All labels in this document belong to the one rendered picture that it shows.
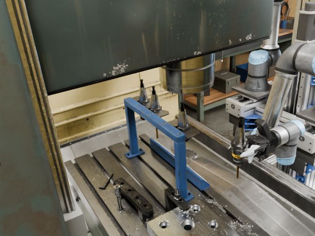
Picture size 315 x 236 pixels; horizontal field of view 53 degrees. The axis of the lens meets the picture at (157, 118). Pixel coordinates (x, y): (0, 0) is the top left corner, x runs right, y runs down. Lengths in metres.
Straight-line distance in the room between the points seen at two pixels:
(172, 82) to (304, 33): 1.17
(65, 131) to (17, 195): 1.54
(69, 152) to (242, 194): 1.01
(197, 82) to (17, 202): 0.57
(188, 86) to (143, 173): 0.80
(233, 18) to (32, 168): 0.60
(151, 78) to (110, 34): 1.45
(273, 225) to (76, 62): 1.22
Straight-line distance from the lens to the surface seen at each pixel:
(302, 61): 1.38
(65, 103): 1.91
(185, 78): 0.86
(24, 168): 0.44
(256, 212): 1.63
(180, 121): 1.28
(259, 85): 2.09
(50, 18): 0.62
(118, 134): 2.07
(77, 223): 0.67
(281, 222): 1.65
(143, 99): 1.53
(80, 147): 2.01
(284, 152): 1.45
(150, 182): 1.53
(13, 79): 0.39
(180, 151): 1.25
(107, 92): 1.98
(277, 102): 1.47
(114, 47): 0.67
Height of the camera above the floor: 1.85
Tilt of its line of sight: 27 degrees down
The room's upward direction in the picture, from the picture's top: 4 degrees counter-clockwise
